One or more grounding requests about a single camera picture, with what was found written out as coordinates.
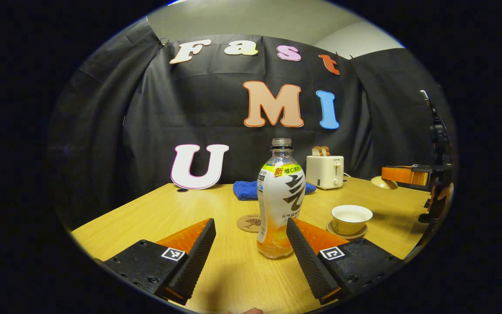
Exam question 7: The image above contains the clear orange drink water bottle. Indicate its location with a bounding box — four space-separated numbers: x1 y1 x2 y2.
257 138 306 259

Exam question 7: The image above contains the black backdrop cloth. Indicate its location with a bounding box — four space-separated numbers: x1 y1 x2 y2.
48 17 456 227

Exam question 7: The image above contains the blue towel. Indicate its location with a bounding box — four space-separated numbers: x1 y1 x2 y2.
233 180 317 201

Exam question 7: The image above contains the round wooden coaster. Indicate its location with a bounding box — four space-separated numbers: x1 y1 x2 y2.
237 214 262 233

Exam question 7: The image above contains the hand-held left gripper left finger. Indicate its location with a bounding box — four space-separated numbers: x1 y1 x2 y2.
103 218 217 306

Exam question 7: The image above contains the beige teacup saucer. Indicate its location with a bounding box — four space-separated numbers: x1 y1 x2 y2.
326 220 369 241

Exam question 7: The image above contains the white toaster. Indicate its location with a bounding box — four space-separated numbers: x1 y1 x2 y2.
306 155 345 190

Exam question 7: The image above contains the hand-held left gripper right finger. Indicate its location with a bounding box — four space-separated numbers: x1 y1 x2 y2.
286 217 404 305

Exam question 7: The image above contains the white teacup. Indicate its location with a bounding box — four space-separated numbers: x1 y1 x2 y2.
331 205 373 236

